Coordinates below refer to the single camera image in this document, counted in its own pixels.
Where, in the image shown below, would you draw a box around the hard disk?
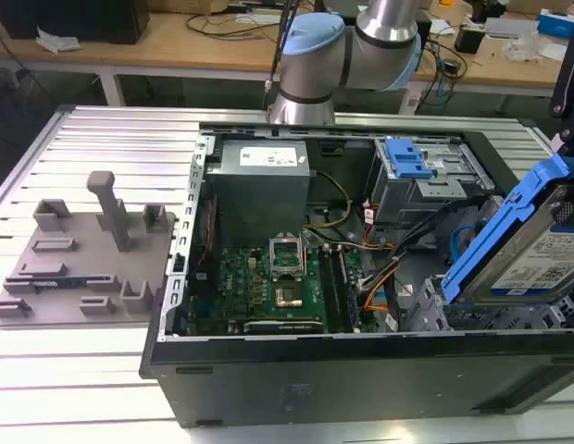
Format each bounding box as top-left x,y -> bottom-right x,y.
438,133 -> 574,307

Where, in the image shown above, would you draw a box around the metal disk bay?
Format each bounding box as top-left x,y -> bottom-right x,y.
406,275 -> 574,332

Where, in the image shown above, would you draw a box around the black RAM slot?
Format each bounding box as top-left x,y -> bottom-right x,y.
319,245 -> 344,333

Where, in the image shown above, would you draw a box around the clear plastic bag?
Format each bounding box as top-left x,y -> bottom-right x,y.
503,31 -> 548,62

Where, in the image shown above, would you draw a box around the blue cardboard box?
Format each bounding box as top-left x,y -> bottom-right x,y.
537,7 -> 574,41

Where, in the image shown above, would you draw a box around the grey flat tray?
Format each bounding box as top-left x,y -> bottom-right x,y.
483,18 -> 541,41

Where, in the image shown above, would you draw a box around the small black device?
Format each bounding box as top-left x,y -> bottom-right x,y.
455,22 -> 489,54

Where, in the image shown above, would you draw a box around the blue drive carrier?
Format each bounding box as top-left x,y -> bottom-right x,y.
383,137 -> 437,179

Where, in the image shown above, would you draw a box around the metal drive cage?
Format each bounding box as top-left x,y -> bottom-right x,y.
368,136 -> 495,228

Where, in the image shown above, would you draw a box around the RAM stick with chips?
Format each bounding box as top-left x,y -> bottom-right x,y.
336,247 -> 362,333

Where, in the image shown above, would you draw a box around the metal socket cover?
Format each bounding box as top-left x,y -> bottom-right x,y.
267,233 -> 303,279

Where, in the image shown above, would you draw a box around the grey power supply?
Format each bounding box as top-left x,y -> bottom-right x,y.
204,141 -> 311,247

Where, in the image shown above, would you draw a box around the CPU socket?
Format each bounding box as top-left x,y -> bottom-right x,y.
273,284 -> 306,310

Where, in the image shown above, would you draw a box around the black PC case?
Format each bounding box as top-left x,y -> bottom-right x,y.
138,120 -> 574,429

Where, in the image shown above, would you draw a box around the black graphics card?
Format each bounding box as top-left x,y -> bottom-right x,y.
243,318 -> 325,335

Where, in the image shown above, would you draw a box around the green motherboard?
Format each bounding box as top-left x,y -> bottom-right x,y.
184,244 -> 368,335

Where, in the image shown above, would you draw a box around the wooden desk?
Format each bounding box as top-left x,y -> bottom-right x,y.
0,0 -> 574,108

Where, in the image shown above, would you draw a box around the large black box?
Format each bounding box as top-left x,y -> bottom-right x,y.
0,0 -> 150,45

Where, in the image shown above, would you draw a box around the crumpled white paper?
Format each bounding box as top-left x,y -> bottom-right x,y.
35,26 -> 81,54

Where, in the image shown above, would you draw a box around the grey parts rack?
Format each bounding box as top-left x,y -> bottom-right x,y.
0,170 -> 180,327

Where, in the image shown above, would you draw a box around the blue disk wire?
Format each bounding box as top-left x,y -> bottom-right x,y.
451,203 -> 491,278

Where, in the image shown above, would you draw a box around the black cable bundle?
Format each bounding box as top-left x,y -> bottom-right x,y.
389,196 -> 505,265

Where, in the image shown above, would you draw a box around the red labelled connector wire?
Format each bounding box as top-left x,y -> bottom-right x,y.
362,198 -> 377,238

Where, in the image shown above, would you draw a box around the yellow and black wires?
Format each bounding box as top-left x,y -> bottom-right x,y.
303,170 -> 354,230

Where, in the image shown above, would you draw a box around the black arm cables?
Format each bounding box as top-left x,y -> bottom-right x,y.
266,0 -> 301,110

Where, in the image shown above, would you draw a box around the orange wires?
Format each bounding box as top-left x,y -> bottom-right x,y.
362,258 -> 393,316

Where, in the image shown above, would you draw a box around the black desk cable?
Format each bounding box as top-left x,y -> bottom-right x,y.
184,12 -> 288,42

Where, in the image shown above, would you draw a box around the thin red wire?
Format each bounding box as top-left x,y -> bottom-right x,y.
196,193 -> 219,270

